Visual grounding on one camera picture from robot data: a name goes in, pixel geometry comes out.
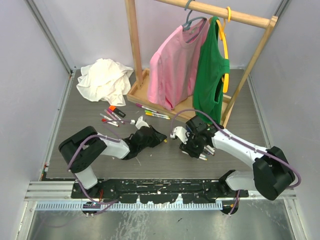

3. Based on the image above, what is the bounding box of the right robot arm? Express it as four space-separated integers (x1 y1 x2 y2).
170 115 296 201

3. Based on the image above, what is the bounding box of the grey cable duct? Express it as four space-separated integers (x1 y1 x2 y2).
35 200 223 212

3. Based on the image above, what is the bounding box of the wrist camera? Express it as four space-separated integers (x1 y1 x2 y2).
170 126 190 145
130 115 150 130

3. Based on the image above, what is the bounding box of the green tank top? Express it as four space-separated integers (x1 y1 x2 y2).
193 16 230 124

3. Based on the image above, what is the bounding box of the pink t-shirt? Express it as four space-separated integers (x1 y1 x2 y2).
147 18 210 111

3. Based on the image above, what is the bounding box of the pink cap marker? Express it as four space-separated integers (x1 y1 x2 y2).
104 108 125 124

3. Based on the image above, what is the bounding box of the red cap marker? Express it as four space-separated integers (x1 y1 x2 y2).
101 118 119 127

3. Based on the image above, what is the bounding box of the wooden clothes rack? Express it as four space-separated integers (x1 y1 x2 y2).
124 0 279 138

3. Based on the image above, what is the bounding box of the yellow clothes hanger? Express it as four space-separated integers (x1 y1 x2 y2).
206 7 231 96

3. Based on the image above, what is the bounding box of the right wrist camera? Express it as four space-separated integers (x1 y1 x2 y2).
170 126 190 145

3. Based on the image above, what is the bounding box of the grey clothes hanger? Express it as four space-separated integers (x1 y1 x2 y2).
181 0 209 44

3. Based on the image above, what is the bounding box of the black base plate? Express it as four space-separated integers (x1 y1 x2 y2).
86 179 237 204

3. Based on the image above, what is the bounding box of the grey cap marker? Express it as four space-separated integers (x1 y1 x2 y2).
205 145 215 155

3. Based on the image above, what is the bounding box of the white crumpled cloth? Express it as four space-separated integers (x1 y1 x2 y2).
76 58 134 107

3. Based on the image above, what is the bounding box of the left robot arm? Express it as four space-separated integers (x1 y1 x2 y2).
58 125 167 198

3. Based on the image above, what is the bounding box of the green cap marker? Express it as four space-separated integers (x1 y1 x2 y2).
144 109 164 116

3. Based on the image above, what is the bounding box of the magenta cap marker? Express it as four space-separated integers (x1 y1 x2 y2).
135 103 158 113

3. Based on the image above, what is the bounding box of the orange black highlighter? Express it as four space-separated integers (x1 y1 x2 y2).
109 105 126 118

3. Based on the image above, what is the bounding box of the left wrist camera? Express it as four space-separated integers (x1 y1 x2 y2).
130 115 150 130

